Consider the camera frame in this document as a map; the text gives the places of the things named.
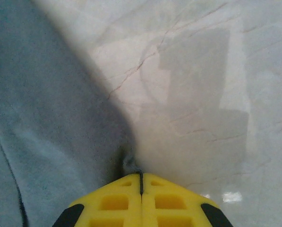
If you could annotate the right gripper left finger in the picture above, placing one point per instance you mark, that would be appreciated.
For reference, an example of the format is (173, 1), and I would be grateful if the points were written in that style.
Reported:
(117, 203)

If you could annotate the grey t-shirt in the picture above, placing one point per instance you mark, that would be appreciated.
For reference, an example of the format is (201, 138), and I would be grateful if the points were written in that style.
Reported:
(48, 94)

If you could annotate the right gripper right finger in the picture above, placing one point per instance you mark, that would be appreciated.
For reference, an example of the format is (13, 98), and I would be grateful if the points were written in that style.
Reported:
(173, 203)

